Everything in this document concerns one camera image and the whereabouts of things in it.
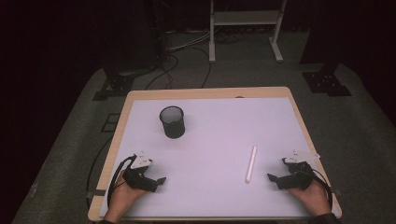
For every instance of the person's left hand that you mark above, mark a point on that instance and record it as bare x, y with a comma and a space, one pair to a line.
124, 197

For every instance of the white metal stand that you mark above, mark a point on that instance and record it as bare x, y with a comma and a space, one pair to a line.
246, 18

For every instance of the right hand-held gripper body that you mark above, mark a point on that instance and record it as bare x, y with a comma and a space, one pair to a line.
295, 177

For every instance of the person's right hand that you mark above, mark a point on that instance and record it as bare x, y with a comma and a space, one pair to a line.
311, 197

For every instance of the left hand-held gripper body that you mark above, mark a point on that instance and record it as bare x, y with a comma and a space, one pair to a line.
140, 179

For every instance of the black stand base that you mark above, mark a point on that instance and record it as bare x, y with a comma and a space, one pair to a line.
116, 85
325, 82

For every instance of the black mesh pen holder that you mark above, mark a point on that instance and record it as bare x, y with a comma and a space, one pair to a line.
172, 123

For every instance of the black tape strip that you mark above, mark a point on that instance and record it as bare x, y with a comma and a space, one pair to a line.
334, 190
96, 193

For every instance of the white pen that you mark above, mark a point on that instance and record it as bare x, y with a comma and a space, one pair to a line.
251, 164

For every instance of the wooden table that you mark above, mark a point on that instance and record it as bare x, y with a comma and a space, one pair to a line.
202, 92

